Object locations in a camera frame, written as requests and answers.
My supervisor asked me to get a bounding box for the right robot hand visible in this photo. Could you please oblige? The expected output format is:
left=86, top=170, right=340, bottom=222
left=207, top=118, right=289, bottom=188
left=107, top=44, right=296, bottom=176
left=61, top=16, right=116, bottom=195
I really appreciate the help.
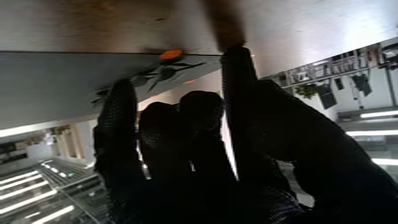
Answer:
left=91, top=45, right=398, bottom=224

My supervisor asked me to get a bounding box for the green sprig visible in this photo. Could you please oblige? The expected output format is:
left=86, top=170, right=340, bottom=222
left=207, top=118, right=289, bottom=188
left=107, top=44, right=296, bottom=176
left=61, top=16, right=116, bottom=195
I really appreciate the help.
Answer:
left=90, top=60, right=209, bottom=105

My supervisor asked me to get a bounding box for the dark mat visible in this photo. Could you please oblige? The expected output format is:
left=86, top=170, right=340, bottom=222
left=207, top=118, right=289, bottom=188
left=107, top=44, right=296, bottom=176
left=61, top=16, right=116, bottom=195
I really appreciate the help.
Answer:
left=0, top=50, right=227, bottom=132

